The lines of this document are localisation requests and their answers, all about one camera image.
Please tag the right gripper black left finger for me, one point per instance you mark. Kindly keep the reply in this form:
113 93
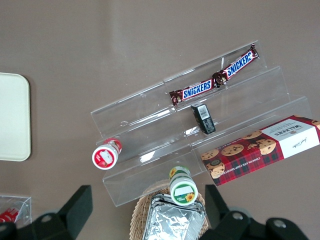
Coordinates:
75 210

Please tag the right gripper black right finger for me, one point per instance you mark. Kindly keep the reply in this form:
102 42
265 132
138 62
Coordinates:
225 225

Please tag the oval light wicker basket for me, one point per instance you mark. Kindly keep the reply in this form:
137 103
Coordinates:
138 215

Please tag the beige plastic tray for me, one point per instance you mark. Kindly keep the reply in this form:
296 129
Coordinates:
13 117

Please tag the clear acrylic bottle rack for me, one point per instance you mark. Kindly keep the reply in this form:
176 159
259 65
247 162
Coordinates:
25 207

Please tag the green lid white cup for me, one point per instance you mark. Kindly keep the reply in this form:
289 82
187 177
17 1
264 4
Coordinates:
183 192

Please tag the aluminium foil container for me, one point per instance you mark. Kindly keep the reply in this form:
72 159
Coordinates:
170 222

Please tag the red lid white cup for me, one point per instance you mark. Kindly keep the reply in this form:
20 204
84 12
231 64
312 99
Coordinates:
103 157

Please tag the red cola bottle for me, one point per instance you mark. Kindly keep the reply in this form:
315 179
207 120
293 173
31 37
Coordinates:
8 215

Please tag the red tartan cookie box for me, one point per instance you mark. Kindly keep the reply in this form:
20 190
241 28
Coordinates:
262 150

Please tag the clear acrylic step riser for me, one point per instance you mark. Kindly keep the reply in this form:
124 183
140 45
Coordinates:
255 100
140 125

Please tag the small black carton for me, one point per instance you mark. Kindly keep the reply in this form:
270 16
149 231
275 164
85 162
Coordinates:
203 120

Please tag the brown Snickers bar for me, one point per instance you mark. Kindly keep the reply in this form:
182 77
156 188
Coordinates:
237 66
195 90

